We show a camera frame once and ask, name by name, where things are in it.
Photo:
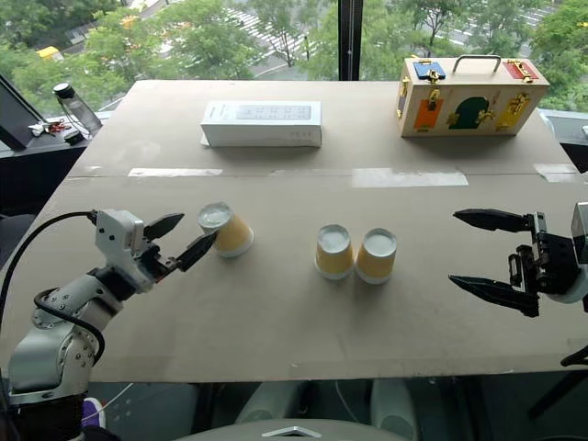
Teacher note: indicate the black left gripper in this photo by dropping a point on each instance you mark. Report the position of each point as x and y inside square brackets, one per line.
[156, 264]

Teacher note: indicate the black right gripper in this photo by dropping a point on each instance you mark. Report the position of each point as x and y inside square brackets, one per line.
[549, 257]

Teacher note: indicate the yellow paper cup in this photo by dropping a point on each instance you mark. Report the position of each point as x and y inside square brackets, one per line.
[376, 259]
[334, 255]
[232, 234]

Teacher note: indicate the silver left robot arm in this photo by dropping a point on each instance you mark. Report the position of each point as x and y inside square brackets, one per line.
[55, 340]

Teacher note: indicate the clear tape strip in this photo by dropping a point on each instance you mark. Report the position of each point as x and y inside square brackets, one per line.
[409, 177]
[556, 172]
[174, 172]

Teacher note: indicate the white cardboard box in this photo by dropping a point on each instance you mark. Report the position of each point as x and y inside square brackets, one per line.
[262, 121]

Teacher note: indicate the black side table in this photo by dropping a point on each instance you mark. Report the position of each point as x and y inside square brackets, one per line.
[37, 174]

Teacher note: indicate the clear water bottle black cap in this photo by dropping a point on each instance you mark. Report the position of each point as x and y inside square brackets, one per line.
[78, 108]

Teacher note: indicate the keys with red tag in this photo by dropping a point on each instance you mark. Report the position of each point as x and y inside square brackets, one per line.
[53, 127]

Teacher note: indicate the grey rounded shape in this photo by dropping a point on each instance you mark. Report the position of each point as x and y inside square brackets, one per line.
[392, 406]

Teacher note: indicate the purple and white object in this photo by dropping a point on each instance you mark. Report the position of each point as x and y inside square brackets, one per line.
[94, 411]

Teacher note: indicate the black monitor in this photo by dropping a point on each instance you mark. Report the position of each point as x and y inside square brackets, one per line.
[14, 115]

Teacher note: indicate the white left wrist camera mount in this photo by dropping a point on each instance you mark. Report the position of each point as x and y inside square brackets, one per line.
[117, 243]

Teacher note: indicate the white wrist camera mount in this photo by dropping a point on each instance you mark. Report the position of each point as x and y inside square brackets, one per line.
[580, 239]
[117, 243]

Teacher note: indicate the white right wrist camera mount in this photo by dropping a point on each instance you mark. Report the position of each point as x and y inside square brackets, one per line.
[580, 239]

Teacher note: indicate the black window frame post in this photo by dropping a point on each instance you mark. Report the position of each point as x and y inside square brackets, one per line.
[349, 37]

